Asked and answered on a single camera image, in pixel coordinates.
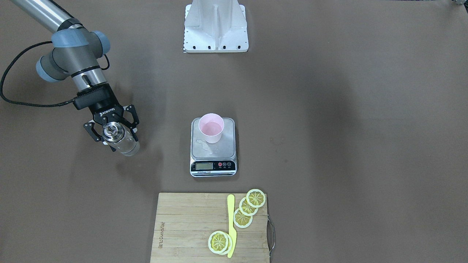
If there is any lemon slice under pair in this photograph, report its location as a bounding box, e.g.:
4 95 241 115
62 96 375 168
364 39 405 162
220 234 233 256

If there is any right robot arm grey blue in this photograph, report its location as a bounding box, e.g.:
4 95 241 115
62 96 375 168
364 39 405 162
14 0 139 151

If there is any lemon slice in row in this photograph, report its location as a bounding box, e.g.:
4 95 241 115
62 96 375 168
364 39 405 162
239 197 258 216
233 209 253 229

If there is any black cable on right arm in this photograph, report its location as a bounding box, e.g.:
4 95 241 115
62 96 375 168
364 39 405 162
0 40 110 108

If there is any lemon slice top of pair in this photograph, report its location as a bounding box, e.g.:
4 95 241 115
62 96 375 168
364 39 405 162
208 231 228 255

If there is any yellow plastic knife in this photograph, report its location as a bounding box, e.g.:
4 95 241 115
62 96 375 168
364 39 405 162
227 194 237 258

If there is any pink plastic cup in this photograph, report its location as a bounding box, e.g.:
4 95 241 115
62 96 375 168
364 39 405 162
199 113 224 144

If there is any digital kitchen scale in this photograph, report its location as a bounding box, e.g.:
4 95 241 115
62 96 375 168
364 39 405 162
189 118 238 178

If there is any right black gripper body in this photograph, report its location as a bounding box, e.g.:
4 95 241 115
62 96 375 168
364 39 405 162
73 83 124 125

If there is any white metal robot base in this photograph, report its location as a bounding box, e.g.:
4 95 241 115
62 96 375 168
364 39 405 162
183 0 249 53

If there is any lemon slice far end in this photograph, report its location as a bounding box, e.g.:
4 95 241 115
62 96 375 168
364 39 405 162
246 188 267 208

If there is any glass sauce bottle steel cap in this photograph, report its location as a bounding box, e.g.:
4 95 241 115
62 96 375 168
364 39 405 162
102 122 140 157

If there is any bamboo cutting board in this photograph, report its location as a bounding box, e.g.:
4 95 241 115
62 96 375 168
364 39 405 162
150 193 275 263

